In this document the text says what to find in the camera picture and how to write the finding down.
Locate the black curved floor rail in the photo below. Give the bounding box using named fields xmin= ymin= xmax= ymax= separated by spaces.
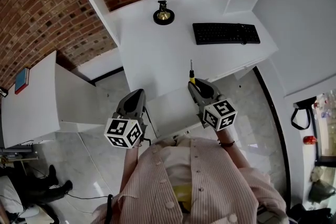
xmin=253 ymin=66 xmax=292 ymax=209

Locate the white side cabinet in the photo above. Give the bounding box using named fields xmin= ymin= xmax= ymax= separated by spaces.
xmin=1 ymin=50 xmax=111 ymax=149

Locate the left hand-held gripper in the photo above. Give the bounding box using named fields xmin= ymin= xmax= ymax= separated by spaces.
xmin=104 ymin=88 xmax=148 ymax=150

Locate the red and blue book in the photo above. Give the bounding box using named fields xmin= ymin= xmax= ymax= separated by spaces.
xmin=14 ymin=67 xmax=30 ymax=95

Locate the person's left forearm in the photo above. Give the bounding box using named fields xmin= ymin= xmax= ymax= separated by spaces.
xmin=119 ymin=146 xmax=140 ymax=195

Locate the person's right forearm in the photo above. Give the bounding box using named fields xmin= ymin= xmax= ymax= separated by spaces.
xmin=215 ymin=127 xmax=254 ymax=174

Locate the person's yellow garment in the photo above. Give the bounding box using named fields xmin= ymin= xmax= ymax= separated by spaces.
xmin=172 ymin=184 xmax=194 ymax=214

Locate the black floor cable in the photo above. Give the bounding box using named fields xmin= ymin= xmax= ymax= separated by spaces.
xmin=67 ymin=190 xmax=112 ymax=201

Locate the dark green bag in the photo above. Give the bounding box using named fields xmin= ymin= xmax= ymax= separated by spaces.
xmin=308 ymin=178 xmax=336 ymax=204

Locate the black keyboard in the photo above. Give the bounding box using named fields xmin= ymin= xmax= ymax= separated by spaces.
xmin=192 ymin=23 xmax=261 ymax=46

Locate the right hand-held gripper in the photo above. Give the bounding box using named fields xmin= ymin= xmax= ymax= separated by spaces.
xmin=187 ymin=78 xmax=238 ymax=132

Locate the cluster of clear plastic bottles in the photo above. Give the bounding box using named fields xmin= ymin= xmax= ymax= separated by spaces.
xmin=313 ymin=89 xmax=336 ymax=120

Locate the yellow black handled screwdriver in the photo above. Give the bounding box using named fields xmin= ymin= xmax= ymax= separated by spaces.
xmin=189 ymin=59 xmax=197 ymax=86

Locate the white desk drawer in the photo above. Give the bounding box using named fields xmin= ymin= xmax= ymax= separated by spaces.
xmin=145 ymin=83 xmax=211 ymax=141

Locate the grey metal stand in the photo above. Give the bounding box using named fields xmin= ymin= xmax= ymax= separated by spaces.
xmin=0 ymin=142 xmax=39 ymax=166

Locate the person's striped pink shirt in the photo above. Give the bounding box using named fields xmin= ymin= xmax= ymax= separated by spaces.
xmin=91 ymin=136 xmax=290 ymax=224

